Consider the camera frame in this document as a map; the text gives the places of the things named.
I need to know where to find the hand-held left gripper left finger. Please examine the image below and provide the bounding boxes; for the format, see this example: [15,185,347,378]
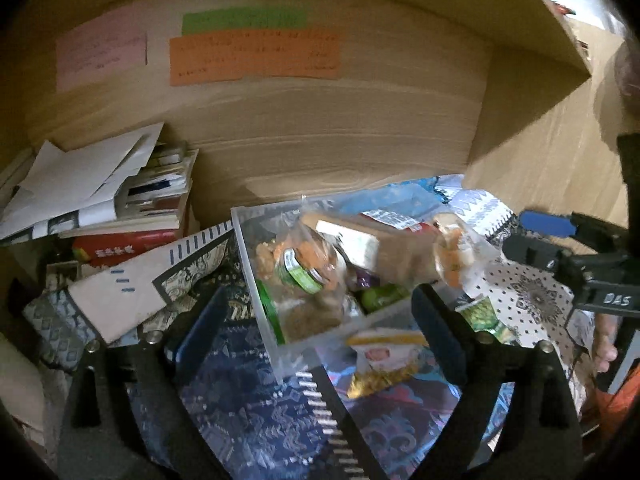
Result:
[57,285,231,480]

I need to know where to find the yellow white snack packet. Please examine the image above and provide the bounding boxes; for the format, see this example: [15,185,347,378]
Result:
[345,327,431,401]

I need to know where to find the flat green packet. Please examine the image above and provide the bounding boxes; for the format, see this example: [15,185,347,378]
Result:
[257,280,286,343]

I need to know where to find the stack of books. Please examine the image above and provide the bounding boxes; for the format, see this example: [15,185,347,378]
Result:
[0,145,201,268]

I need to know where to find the tan bar packet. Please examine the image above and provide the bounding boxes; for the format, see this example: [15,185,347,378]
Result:
[300,212,441,291]

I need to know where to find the blue foil packet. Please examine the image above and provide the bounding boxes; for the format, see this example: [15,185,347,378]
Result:
[350,177,451,221]

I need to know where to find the small green snack packet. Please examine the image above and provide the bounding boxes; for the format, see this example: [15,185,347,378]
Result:
[455,295,521,343]

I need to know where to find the purple white packet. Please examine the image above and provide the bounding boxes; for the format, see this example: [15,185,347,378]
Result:
[350,267,376,291]

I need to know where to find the pink sticky note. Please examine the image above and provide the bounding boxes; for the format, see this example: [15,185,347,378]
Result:
[55,10,148,92]

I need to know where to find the clear plastic bin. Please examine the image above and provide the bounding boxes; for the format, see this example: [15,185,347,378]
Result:
[231,187,476,381]

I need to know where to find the green sticky note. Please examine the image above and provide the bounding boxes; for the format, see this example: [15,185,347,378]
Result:
[181,5,308,37]

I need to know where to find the small orange snack packet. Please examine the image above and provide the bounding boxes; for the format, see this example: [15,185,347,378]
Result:
[432,212,493,288]

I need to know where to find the orange sticky note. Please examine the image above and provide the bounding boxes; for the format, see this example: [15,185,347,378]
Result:
[169,29,342,87]

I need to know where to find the person's right hand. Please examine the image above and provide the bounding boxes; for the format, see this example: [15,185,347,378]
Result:
[592,310,623,376]

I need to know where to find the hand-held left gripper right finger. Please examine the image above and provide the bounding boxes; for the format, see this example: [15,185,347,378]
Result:
[410,284,583,480]

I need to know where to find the orange garment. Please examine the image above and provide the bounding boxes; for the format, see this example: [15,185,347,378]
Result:
[597,390,636,441]

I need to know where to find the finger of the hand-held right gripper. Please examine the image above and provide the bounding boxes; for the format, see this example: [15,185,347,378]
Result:
[518,210,631,256]
[501,232,596,291]

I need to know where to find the clear bag of crackers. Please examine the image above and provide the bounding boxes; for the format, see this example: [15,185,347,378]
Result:
[255,225,351,311]

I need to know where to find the white papers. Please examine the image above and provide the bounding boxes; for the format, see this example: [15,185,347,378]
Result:
[0,121,166,241]

